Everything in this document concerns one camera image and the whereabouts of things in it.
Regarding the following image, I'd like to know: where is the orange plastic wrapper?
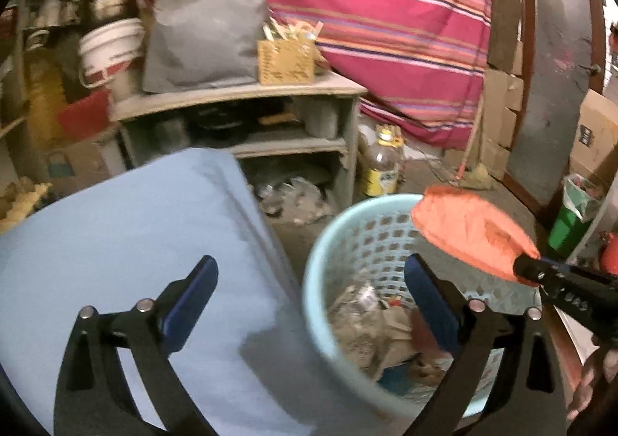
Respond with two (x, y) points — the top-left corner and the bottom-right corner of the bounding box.
(411, 185), (540, 282)

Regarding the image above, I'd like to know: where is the printed black white snack bag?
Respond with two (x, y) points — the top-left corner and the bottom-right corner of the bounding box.
(327, 283), (417, 382)

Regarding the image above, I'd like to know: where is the green trash bin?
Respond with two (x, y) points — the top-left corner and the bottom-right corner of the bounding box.
(548, 173), (605, 259)

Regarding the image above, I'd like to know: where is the cardboard box by door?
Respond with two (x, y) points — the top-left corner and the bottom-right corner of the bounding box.
(569, 90), (618, 188)

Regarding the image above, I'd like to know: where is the yellow egg tray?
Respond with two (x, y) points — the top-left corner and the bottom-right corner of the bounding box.
(0, 176), (53, 234)

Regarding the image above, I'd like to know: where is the light blue laundry basket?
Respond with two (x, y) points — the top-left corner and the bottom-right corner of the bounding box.
(303, 193), (540, 418)

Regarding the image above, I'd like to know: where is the cooking oil bottle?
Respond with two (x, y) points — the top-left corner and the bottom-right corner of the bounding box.
(362, 124), (404, 197)

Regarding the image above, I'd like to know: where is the red plastic bowl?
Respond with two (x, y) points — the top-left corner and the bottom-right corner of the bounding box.
(56, 90), (111, 141)

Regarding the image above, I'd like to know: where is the grey wooden shelf unit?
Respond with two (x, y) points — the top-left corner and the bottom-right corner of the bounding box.
(110, 73), (367, 209)

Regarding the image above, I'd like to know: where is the white plastic bucket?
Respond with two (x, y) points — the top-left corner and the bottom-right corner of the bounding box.
(78, 18), (146, 103)

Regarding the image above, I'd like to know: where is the grey fabric cover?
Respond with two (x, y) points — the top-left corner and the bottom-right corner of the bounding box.
(143, 0), (269, 94)

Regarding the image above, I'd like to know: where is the yellow perforated holder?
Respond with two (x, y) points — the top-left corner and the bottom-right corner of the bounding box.
(256, 17), (330, 86)

